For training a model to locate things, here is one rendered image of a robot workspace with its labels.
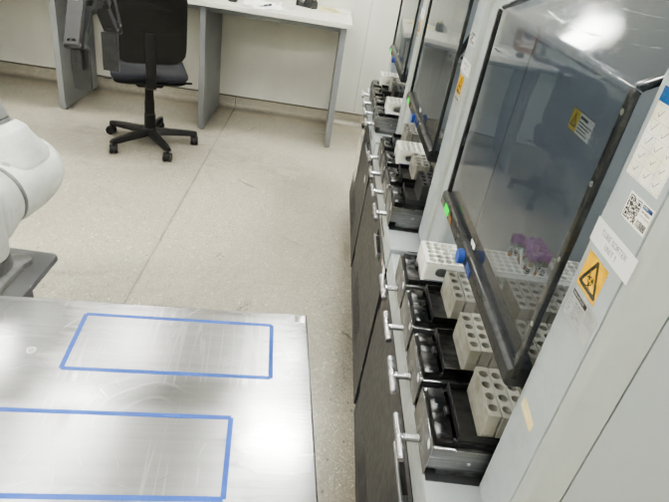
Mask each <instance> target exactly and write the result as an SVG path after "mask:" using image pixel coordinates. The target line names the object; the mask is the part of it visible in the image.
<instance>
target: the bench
mask: <svg viewBox="0 0 669 502"><path fill-rule="evenodd" d="M48 1H49V10H50V19H51V27H52V36H53V45H54V54H55V63H56V72H57V81H58V90H59V99H60V108H61V109H65V110H67V109H68V107H69V106H70V105H72V104H73V103H75V102H76V101H78V100H79V99H80V98H82V97H83V96H85V95H86V94H88V93H89V92H91V91H84V90H77V89H74V80H73V70H72V60H71V49H67V48H65V47H64V34H65V24H66V13H67V3H68V0H48ZM262 1H267V2H274V3H279V2H283V3H282V5H281V7H282V8H283V9H285V10H266V9H257V8H254V7H252V6H249V5H245V4H244V0H238V1H237V2H229V1H228V0H187V2H188V8H191V9H197V10H200V25H199V76H198V127H197V128H200V129H204V127H205V125H206V124H207V122H208V121H209V119H210V118H211V116H212V115H213V113H214V112H215V110H216V109H217V108H218V106H219V92H220V67H221V42H222V17H223V14H228V15H234V16H241V17H247V18H253V19H259V20H266V21H272V22H278V23H284V24H290V25H297V26H303V27H309V28H315V29H322V30H328V31H334V32H339V33H338V40H337V46H336V53H335V60H334V73H333V80H332V87H331V94H330V101H329V108H328V115H327V123H326V135H325V147H330V142H331V136H332V129H333V122H334V116H335V104H336V97H337V90H338V84H339V77H340V70H341V64H342V57H343V51H344V44H345V37H346V31H347V29H349V30H351V29H352V18H351V10H349V9H342V8H337V7H331V6H325V5H319V4H318V6H322V7H329V8H335V9H337V10H338V11H340V13H331V12H324V11H322V10H321V9H320V8H318V9H310V8H306V7H301V6H297V5H296V1H294V0H262ZM341 13H342V14H341ZM87 48H88V49H90V52H91V64H92V76H93V89H94V90H95V89H96V87H97V86H98V74H97V61H96V48H95V34H94V21H93V20H92V25H91V30H90V35H89V40H88V44H87Z"/></svg>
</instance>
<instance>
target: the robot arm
mask: <svg viewBox="0 0 669 502"><path fill-rule="evenodd" d="M95 14H97V15H98V17H99V20H100V22H101V24H102V27H103V29H104V32H101V36H102V51H103V65H104V70H107V71H113V72H119V71H120V65H119V47H118V34H122V29H121V21H120V16H119V13H118V9H117V4H116V0H68V3H67V13H66V24H65V34H64V47H65V48H67V49H71V60H72V70H73V80H74V89H77V90H84V91H92V90H93V76H92V64H91V52H90V49H88V48H87V44H88V40H89V35H90V30H91V25H92V20H93V16H94V15H95ZM64 173H65V167H64V162H63V160H62V158H61V156H60V154H59V153H58V152H57V150H56V149H55V148H54V147H53V146H52V145H50V144H49V143H48V142H46V141H45V140H43V139H41V138H39V137H37V136H36V135H35V134H34V133H33V132H32V131H31V130H30V128H29V127H28V126H27V125H26V124H24V123H22V122H20V121H18V120H16V119H10V118H9V116H8V114H7V112H6V110H5V109H4V107H3V105H2V103H1V101H0V296H1V295H2V293H3V292H4V291H5V290H6V289H7V288H8V287H9V285H10V284H11V283H12V282H13V281H14V280H15V279H16V278H17V277H18V275H19V274H20V273H21V272H22V271H23V270H24V269H25V268H26V267H28V266H30V265H31V264H33V258H32V256H31V255H28V254H11V252H10V247H9V238H10V237H11V236H12V235H13V233H14V231H15V230H16V228H17V226H18V224H19V223H20V221H21V220H23V219H25V218H27V217H29V216H30V215H32V214H33V213H34V212H36V211H37V210H39V209H40V208H41V207H42V206H44V205H45V204H46V203H47V202H48V201H49V200H50V199H51V198H52V197H53V196H54V195H55V193H56V192H57V191H58V189H59V187H60V186H61V184H62V181H63V178H64Z"/></svg>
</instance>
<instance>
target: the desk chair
mask: <svg viewBox="0 0 669 502"><path fill-rule="evenodd" d="M116 4H117V9H118V13H119V16H120V21H121V29H122V34H118V47H119V65H120V71H119V72H113V71H111V77H106V76H104V79H113V80H114V81H115V82H117V83H120V84H130V85H136V86H137V87H139V88H144V89H145V100H144V125H139V124H133V123H127V122H122V121H116V120H111V121H110V125H108V126H107V128H106V132H107V134H114V133H115V132H116V127H121V128H125V129H129V130H132V132H129V133H126V134H123V135H120V136H117V137H114V138H112V139H111V140H110V143H111V144H110V153H112V152H113V151H114V153H117V144H118V143H122V142H126V141H130V140H134V139H138V138H142V137H146V136H149V137H150V138H151V139H152V140H153V141H154V142H155V143H157V144H158V145H159V146H160V147H161V148H162V149H163V150H165V151H166V152H164V153H163V155H162V160H163V161H169V162H171V161H172V153H170V151H171V149H170V146H169V144H168V143H167V142H166V141H165V140H164V139H163V138H162V135H179V136H190V144H193V143H194V142H195V144H198V136H197V131H195V130H189V129H179V128H169V127H164V122H163V117H158V118H157V119H155V110H154V97H153V90H156V88H158V89H162V88H163V86H170V87H181V86H185V85H192V83H186V82H187V81H188V75H187V73H186V70H185V68H184V66H183V63H182V61H183V60H184V59H185V56H186V48H187V8H188V2H187V0H116Z"/></svg>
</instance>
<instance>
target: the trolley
mask: <svg viewBox="0 0 669 502"><path fill-rule="evenodd" d="M0 502H318V486H317V470H316V455H315V438H314V422H313V406H312V390H311V374H310V358H309V341H308V325H307V316H304V315H289V314H274V313H258V312H243V311H228V310H213V309H197V308H182V307H167V306H151V305H137V304H122V303H106V302H91V301H76V300H60V299H45V298H30V297H14V296H0Z"/></svg>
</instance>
